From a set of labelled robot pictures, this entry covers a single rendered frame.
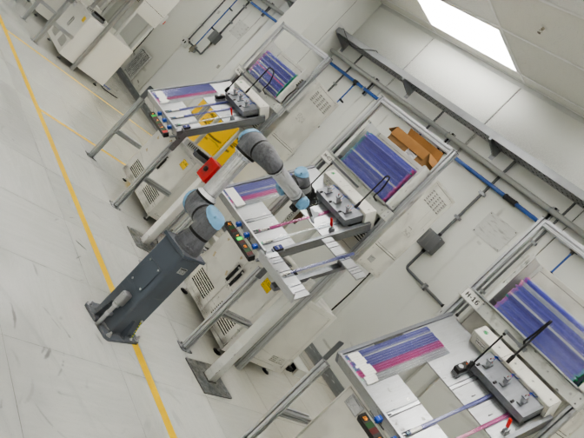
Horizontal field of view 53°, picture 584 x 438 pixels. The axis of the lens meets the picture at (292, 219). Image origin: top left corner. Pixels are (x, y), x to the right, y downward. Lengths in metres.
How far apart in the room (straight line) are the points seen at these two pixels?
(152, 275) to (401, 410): 1.29
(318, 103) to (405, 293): 1.72
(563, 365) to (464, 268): 2.11
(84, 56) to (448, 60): 4.10
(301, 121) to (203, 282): 1.62
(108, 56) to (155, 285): 5.04
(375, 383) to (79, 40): 5.70
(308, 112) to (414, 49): 1.91
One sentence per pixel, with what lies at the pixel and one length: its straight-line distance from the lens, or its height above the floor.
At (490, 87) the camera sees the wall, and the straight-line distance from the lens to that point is 5.76.
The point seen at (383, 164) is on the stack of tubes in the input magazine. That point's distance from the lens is 3.76.
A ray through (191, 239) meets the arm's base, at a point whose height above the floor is 0.61.
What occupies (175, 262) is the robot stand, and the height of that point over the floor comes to 0.49.
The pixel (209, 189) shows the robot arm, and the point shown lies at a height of 0.82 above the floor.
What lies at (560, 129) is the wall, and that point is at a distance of 5.32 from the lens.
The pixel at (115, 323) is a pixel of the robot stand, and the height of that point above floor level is 0.07.
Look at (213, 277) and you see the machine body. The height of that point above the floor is 0.26.
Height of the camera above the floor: 1.32
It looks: 6 degrees down
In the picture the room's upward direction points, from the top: 45 degrees clockwise
